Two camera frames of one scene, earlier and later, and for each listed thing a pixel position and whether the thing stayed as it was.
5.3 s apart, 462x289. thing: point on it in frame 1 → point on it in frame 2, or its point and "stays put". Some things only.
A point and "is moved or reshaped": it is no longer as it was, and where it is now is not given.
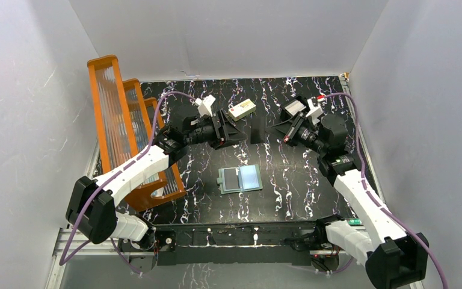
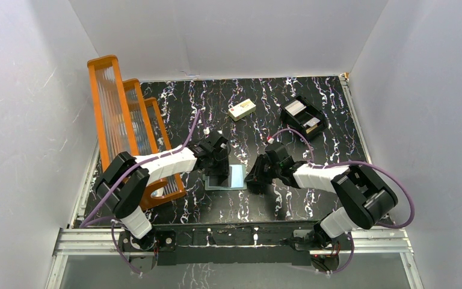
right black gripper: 286,130 → 255,176
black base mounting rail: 271,243 stays put
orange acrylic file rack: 126,124 stays put
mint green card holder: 242,178 is moved or reshaped
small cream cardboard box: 242,110 stays put
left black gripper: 219,130 → 218,161
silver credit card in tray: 295,107 stays put
